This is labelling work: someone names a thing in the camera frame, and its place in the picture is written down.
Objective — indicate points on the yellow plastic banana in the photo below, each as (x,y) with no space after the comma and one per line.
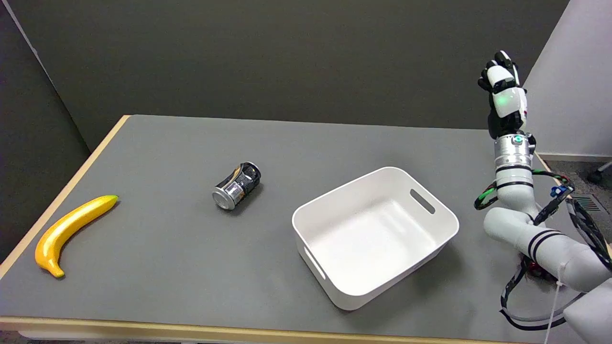
(68,231)

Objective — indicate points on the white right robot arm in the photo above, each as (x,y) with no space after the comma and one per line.
(526,224)

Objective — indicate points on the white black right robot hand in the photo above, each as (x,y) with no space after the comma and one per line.
(506,99)

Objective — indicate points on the black chair caster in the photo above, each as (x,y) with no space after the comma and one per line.
(597,175)

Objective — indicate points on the white plastic bin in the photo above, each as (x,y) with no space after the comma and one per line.
(373,235)

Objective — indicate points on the black soda can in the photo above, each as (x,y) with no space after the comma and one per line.
(236,186)

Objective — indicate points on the floor vent grille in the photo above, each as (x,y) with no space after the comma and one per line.
(586,203)

